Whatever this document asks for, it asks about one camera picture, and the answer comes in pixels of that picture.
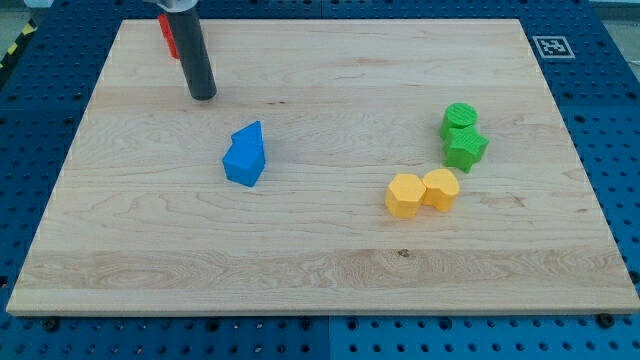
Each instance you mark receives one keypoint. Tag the blue cube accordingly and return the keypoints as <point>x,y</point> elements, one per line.
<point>244,162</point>

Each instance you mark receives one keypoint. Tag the wooden board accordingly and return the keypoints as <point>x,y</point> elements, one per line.
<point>143,221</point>

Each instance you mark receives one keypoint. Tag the blue triangular prism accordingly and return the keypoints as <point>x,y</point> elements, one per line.
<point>250,134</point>

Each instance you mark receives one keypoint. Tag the yellow hexagon block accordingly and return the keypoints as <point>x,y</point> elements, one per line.
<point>404,195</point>

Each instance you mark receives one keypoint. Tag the yellow heart block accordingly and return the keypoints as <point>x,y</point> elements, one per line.
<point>442,189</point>

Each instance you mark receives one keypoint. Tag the green cylinder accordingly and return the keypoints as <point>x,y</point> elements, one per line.
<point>457,115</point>

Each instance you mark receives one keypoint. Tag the green star block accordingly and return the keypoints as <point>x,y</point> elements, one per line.
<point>464,147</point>

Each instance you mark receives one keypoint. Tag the black cylindrical pointer tool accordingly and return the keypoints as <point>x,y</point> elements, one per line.
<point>189,41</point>

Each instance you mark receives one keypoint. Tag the red block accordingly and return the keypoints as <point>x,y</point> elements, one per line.
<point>168,36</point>

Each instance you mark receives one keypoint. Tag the white fiducial marker tag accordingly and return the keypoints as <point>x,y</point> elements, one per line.
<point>553,47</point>

